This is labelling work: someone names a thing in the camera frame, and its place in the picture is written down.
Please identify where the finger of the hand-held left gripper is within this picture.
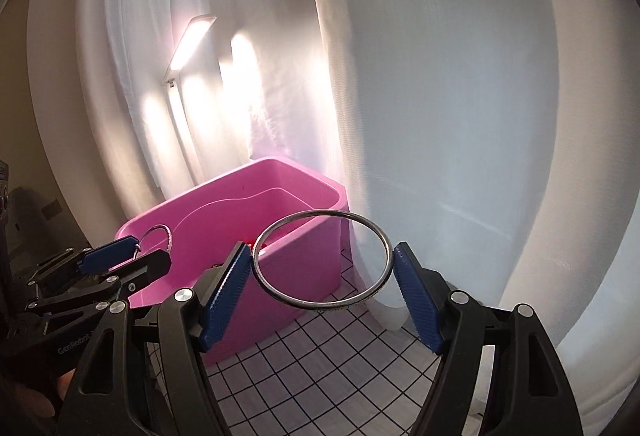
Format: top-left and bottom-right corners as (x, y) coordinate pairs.
(30, 237), (139, 287)
(25, 250), (172, 317)

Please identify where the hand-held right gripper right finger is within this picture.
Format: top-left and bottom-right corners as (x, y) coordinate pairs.
(394, 242), (583, 436)

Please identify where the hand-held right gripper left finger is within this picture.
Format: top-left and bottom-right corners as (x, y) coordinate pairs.
(60, 241), (253, 436)

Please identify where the thin studded silver bangle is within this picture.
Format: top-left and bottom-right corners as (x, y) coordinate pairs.
(135, 225), (173, 262)

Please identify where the large silver bangle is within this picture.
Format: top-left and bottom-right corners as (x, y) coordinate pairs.
(251, 210), (393, 312)

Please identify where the pink plastic tub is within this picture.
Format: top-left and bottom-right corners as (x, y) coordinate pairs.
(115, 157), (348, 367)

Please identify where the person's left hand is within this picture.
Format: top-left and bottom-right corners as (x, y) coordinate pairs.
(0, 361), (71, 436)

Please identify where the black equipment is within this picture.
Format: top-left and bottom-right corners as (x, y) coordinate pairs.
(0, 159), (36, 277)

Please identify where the white checked tablecloth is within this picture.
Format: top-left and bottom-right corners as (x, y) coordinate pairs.
(142, 236), (493, 436)

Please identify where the white hemmed curtain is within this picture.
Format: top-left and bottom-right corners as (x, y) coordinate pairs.
(300, 0), (631, 422)

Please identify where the sheer white curtain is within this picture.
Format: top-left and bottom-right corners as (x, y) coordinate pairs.
(75, 0), (351, 217)

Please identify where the white floor lamp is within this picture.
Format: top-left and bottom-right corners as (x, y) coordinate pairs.
(161, 15), (218, 197)

